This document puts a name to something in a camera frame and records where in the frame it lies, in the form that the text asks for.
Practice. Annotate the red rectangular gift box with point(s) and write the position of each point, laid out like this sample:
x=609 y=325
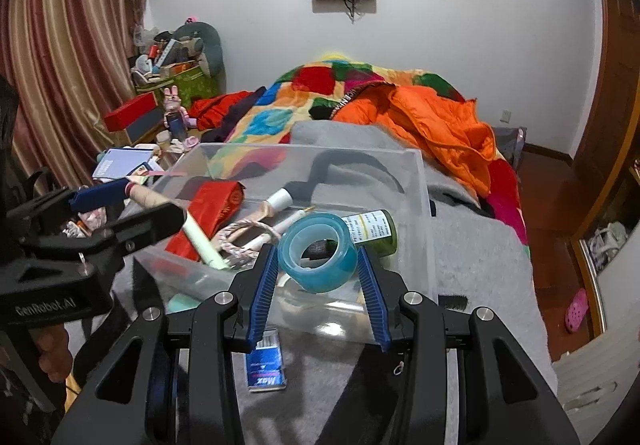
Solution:
x=212 y=203

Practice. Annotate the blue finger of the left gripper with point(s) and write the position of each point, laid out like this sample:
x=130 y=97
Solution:
x=143 y=229
x=92 y=198

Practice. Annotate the beige tube red band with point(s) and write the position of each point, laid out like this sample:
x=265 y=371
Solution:
x=144 y=196

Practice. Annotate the long red box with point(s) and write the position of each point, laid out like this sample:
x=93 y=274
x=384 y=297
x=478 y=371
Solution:
x=127 y=113

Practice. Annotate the green cardboard clutter box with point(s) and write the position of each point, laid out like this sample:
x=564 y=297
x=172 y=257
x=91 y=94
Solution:
x=192 y=85

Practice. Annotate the blue max staples box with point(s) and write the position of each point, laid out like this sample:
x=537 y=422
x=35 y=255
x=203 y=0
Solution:
x=264 y=366

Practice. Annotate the colourful patchwork quilt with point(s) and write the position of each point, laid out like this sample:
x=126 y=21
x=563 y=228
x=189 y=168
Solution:
x=313 y=91

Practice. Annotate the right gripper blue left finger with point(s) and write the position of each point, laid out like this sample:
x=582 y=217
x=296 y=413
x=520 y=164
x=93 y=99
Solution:
x=265 y=272

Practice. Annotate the green glass spray bottle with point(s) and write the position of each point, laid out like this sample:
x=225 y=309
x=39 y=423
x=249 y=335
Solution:
x=374 y=228

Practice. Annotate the pale green tube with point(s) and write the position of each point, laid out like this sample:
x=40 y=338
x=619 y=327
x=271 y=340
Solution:
x=201 y=243

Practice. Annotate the blue tape roll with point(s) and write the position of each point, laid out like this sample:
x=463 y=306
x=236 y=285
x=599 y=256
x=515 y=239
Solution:
x=318 y=253

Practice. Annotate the white cosmetic pen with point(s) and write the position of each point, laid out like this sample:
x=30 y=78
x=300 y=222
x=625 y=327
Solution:
x=280 y=228

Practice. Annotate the wooden wardrobe shelf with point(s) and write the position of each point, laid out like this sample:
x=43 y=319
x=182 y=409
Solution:
x=610 y=141

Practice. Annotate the orange down jacket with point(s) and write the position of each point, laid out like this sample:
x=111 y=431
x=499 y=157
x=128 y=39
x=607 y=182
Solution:
x=445 y=131

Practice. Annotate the beige foundation tube white cap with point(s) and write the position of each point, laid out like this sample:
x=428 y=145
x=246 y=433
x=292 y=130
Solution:
x=275 y=203

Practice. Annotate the clear plastic storage box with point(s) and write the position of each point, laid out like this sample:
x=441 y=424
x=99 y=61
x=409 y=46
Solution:
x=341 y=181

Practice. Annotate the blue white booklet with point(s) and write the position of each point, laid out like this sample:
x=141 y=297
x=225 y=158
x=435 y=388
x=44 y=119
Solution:
x=116 y=163

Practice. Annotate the white suitcase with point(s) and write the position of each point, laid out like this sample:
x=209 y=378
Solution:
x=594 y=380

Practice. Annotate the teal green tube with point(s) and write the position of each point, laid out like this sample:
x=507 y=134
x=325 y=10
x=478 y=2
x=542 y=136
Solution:
x=181 y=303

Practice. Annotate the white tape roll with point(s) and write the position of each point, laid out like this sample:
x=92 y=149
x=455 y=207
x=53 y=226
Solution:
x=287 y=283

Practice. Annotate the pink croc shoe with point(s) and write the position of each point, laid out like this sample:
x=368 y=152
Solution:
x=576 y=311

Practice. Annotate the red garment on bed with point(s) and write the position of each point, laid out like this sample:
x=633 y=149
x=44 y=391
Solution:
x=208 y=113

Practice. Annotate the pink bunny toy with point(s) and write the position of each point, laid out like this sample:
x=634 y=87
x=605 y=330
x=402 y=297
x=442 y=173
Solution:
x=176 y=119

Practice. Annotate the grey neck pillow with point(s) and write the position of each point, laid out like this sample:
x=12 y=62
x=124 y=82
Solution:
x=203 y=42

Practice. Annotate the striped red gold curtain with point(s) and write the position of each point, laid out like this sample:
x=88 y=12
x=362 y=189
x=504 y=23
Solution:
x=69 y=62

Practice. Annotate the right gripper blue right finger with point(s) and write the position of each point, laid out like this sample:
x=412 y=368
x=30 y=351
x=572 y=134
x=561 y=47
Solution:
x=370 y=274

